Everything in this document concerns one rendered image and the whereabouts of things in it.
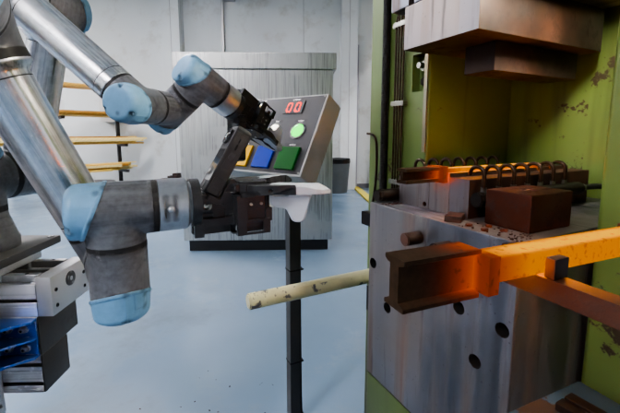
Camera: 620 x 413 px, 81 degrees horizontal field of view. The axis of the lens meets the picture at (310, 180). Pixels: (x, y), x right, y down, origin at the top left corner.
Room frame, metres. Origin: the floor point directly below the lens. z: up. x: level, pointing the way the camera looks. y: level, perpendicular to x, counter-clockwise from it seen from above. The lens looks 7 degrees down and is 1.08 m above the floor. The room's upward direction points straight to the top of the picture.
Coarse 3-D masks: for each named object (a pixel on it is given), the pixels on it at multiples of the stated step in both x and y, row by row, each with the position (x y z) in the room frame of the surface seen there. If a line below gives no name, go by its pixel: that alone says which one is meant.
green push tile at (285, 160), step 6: (282, 150) 1.09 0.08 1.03; (288, 150) 1.08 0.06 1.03; (294, 150) 1.07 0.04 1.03; (282, 156) 1.08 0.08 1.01; (288, 156) 1.07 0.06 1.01; (294, 156) 1.05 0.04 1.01; (276, 162) 1.08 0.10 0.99; (282, 162) 1.07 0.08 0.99; (288, 162) 1.06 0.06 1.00; (294, 162) 1.05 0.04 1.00; (276, 168) 1.07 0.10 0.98; (282, 168) 1.06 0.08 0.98; (288, 168) 1.04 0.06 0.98
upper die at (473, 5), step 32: (448, 0) 0.75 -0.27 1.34; (480, 0) 0.69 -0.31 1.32; (512, 0) 0.73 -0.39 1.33; (544, 0) 0.77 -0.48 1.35; (416, 32) 0.83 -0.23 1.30; (448, 32) 0.75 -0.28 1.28; (480, 32) 0.72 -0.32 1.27; (512, 32) 0.73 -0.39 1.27; (544, 32) 0.78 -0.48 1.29; (576, 32) 0.83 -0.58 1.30
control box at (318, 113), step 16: (304, 96) 1.18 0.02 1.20; (320, 96) 1.14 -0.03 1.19; (288, 112) 1.18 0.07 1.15; (304, 112) 1.14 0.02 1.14; (320, 112) 1.10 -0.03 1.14; (336, 112) 1.15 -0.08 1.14; (288, 128) 1.14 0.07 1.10; (304, 128) 1.10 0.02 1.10; (320, 128) 1.09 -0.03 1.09; (256, 144) 1.19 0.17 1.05; (288, 144) 1.11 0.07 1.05; (304, 144) 1.07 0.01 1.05; (320, 144) 1.09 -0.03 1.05; (272, 160) 1.11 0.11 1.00; (304, 160) 1.03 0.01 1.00; (320, 160) 1.09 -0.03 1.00; (240, 176) 1.23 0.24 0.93; (304, 176) 1.03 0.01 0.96
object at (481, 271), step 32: (416, 256) 0.28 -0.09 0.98; (448, 256) 0.29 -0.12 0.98; (480, 256) 0.30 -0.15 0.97; (512, 256) 0.32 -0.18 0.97; (544, 256) 0.33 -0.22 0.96; (576, 256) 0.35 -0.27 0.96; (608, 256) 0.37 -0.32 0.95; (416, 288) 0.29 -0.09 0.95; (448, 288) 0.30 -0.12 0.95; (480, 288) 0.30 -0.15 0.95
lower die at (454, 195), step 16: (448, 176) 0.73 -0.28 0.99; (464, 176) 0.74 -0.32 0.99; (480, 176) 0.74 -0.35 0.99; (496, 176) 0.74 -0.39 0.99; (544, 176) 0.80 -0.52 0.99; (560, 176) 0.82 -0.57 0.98; (576, 176) 0.85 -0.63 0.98; (400, 192) 0.86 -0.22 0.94; (416, 192) 0.81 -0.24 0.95; (432, 192) 0.77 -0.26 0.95; (448, 192) 0.73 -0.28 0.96; (464, 192) 0.70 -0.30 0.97; (432, 208) 0.77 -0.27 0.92; (448, 208) 0.73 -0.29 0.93; (464, 208) 0.70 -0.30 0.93; (480, 208) 0.70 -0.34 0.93
